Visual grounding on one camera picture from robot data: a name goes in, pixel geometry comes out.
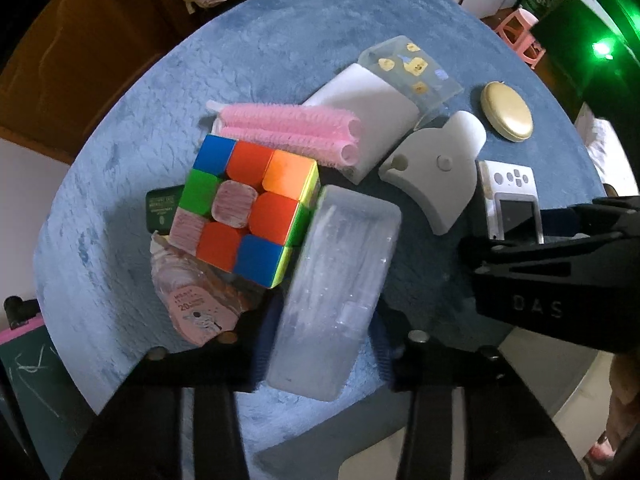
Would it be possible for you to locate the white power adapter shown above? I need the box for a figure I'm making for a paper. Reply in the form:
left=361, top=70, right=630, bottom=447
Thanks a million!
left=300, top=60, right=421, bottom=186

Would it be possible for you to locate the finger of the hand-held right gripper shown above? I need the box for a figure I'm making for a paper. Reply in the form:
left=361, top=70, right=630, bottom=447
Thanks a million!
left=460, top=234, right=640, bottom=276
left=540, top=196, right=640, bottom=237

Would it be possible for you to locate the black device with green light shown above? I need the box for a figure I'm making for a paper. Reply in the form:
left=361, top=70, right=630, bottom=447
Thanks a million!
left=530, top=0, right=632, bottom=107

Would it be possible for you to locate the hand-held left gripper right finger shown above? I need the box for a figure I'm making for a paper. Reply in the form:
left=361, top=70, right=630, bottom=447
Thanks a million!
left=367, top=305, right=586, bottom=480

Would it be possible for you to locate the white plastic bracket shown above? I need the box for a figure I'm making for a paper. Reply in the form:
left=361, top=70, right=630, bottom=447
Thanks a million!
left=378, top=110, right=487, bottom=237

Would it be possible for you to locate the pink hair roller clip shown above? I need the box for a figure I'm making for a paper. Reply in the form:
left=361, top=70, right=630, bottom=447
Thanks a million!
left=206, top=101, right=368, bottom=171

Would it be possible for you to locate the wooden door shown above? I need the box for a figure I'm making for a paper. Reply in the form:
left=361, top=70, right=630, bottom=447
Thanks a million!
left=0, top=0, right=201, bottom=163

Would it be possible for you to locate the pink plastic stool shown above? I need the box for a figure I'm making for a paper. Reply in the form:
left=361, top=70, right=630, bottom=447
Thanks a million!
left=495, top=7, right=547, bottom=68

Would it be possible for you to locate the clear plastic box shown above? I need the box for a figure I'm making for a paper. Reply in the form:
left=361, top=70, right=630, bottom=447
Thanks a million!
left=265, top=184, right=403, bottom=403

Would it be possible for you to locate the small black object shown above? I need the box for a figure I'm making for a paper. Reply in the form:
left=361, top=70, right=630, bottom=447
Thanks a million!
left=4, top=296, right=40, bottom=330

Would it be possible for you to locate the multicoloured puzzle cube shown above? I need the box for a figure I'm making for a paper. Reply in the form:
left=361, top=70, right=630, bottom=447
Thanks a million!
left=169, top=134, right=321, bottom=289

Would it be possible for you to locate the blue fuzzy table cover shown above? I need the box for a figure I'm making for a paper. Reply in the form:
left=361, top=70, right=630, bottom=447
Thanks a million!
left=32, top=0, right=608, bottom=480

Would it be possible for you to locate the pink labelled plastic packet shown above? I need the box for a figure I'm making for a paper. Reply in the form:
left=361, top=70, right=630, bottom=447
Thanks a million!
left=150, top=232, right=263, bottom=347

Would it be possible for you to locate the pink framed chalkboard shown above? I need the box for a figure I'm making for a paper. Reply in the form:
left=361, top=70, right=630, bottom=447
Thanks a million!
left=0, top=327, right=96, bottom=480

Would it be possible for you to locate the gold round compact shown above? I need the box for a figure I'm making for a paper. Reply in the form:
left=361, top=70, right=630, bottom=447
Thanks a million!
left=480, top=81, right=534, bottom=142

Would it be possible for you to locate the dark green card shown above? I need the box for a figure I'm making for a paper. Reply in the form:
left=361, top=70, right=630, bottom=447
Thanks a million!
left=146, top=185, right=187, bottom=235

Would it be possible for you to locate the clear case with yellow ducks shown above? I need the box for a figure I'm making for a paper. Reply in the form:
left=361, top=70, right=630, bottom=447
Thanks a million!
left=357, top=35, right=465, bottom=126

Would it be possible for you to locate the white digital camera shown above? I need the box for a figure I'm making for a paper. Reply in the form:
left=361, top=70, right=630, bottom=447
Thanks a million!
left=477, top=158, right=546, bottom=245

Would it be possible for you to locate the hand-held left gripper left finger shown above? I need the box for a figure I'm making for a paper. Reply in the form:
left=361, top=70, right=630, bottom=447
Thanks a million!
left=60, top=295, right=283, bottom=480

